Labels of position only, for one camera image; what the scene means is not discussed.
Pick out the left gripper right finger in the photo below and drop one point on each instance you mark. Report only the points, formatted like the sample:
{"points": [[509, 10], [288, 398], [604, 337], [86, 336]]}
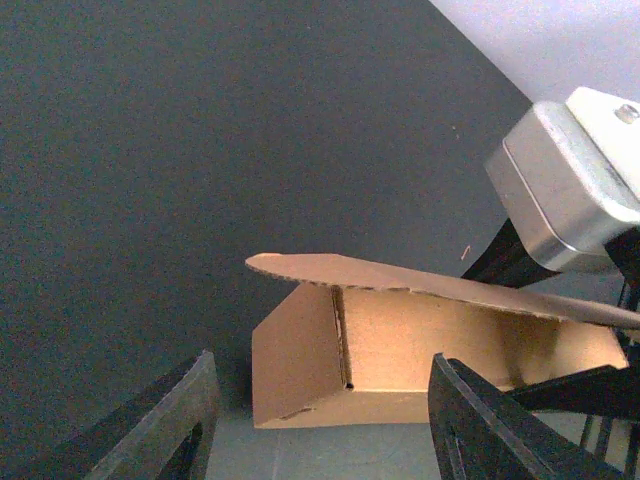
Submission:
{"points": [[480, 432]]}

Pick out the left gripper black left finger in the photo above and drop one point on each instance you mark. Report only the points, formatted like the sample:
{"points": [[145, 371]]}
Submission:
{"points": [[165, 432]]}

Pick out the brown cardboard box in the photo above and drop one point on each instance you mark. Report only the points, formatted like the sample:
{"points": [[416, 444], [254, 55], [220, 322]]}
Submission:
{"points": [[354, 342]]}

